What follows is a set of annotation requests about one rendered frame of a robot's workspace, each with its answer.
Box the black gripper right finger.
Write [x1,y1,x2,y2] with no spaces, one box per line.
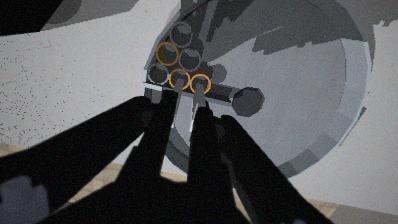
[187,83,334,224]

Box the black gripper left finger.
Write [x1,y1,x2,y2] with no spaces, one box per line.
[0,79,184,224]

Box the grey metal bushing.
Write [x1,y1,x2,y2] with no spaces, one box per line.
[179,47,201,72]
[169,21,193,48]
[147,61,172,85]

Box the bronze bushing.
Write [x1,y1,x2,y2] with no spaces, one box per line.
[156,41,181,66]
[190,70,211,94]
[169,66,191,90]

